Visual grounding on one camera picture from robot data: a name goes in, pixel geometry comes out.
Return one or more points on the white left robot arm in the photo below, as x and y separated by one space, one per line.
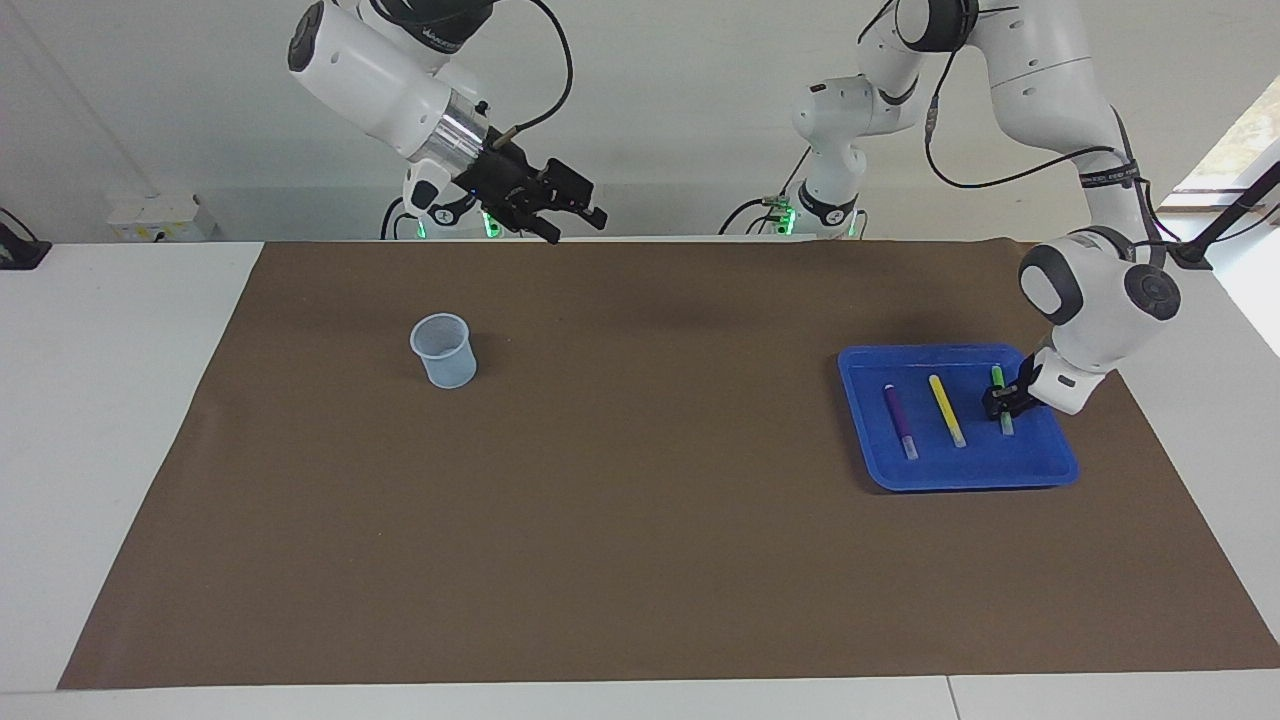
1040 80

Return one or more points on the white power strip box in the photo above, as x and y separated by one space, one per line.
160 218

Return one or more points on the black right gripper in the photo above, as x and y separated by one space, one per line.
505 180

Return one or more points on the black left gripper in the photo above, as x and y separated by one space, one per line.
1022 390

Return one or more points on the yellow marker pen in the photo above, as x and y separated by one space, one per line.
945 405

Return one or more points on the translucent pale blue pen cup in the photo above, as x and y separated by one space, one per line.
445 360

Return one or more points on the bright window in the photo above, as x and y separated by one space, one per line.
1240 150

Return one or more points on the blue plastic tray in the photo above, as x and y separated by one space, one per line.
960 470

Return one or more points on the brown table mat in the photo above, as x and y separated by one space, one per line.
640 500

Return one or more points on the purple marker pen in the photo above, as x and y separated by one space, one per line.
898 415

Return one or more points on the green marker pen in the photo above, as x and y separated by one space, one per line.
997 376

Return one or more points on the black camera stand pole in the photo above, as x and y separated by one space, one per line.
1225 222

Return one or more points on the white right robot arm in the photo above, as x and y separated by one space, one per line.
370 70

